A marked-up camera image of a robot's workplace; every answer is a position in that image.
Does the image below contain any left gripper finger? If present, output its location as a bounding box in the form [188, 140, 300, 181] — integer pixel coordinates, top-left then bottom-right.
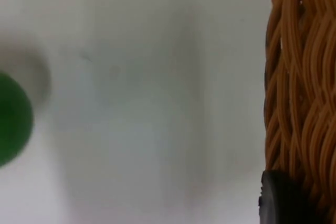
[258, 170, 317, 224]

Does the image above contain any brown wicker basket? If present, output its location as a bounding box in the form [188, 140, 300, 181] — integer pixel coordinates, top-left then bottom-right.
[263, 0, 336, 224]

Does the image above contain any green ball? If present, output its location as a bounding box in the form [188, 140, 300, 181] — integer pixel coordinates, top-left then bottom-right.
[0, 72, 35, 169]

